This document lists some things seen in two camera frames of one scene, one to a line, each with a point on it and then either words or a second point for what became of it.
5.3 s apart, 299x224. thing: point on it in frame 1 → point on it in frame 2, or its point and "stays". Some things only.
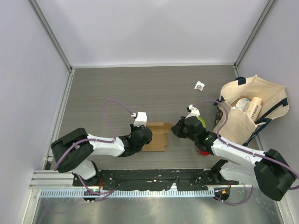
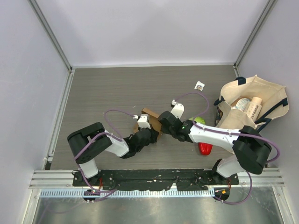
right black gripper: x=177 y=129 → x=165 y=130
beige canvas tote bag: x=252 y=104 stays
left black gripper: x=133 y=128 stays
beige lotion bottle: x=253 y=108 stays
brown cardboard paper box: x=160 y=137 → x=154 y=122
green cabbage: x=202 y=121 stays
